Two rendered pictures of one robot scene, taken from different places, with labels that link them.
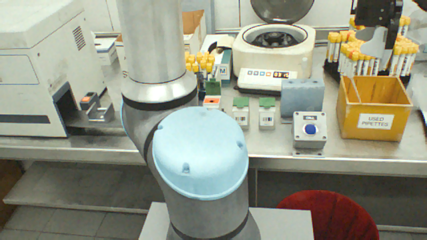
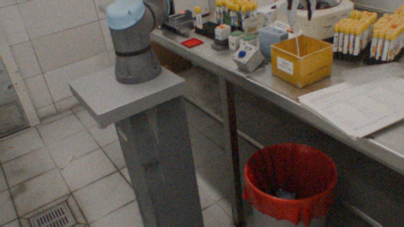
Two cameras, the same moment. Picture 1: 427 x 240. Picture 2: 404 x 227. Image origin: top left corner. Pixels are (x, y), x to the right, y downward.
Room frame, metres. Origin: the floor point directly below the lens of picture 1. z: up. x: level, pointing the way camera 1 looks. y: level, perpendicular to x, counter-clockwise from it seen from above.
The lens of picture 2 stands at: (-0.28, -0.95, 1.43)
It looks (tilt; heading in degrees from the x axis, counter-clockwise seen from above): 33 degrees down; 48
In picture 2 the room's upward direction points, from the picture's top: 8 degrees counter-clockwise
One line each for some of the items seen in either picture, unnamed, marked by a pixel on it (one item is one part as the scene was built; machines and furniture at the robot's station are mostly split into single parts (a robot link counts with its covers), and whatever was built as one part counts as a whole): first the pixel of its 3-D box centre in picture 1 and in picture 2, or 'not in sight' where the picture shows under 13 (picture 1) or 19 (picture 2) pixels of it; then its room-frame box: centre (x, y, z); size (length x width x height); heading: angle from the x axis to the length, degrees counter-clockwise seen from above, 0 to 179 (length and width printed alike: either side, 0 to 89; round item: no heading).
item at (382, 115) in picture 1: (369, 107); (301, 60); (0.66, -0.39, 0.92); 0.13 x 0.13 x 0.10; 75
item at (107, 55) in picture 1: (83, 44); not in sight; (1.24, 0.43, 0.94); 0.22 x 0.12 x 0.13; 82
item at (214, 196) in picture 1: (201, 167); (129, 24); (0.34, 0.01, 1.08); 0.13 x 0.12 x 0.14; 25
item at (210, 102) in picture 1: (212, 111); (223, 35); (0.72, -0.02, 0.92); 0.05 x 0.04 x 0.06; 167
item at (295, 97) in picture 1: (301, 99); (273, 44); (0.72, -0.25, 0.92); 0.10 x 0.07 x 0.10; 80
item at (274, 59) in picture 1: (273, 55); (308, 18); (0.98, -0.23, 0.94); 0.30 x 0.24 x 0.12; 159
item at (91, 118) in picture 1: (93, 115); (174, 20); (0.75, 0.29, 0.92); 0.21 x 0.07 x 0.05; 78
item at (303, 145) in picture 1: (307, 126); (252, 56); (0.62, -0.23, 0.92); 0.13 x 0.07 x 0.08; 168
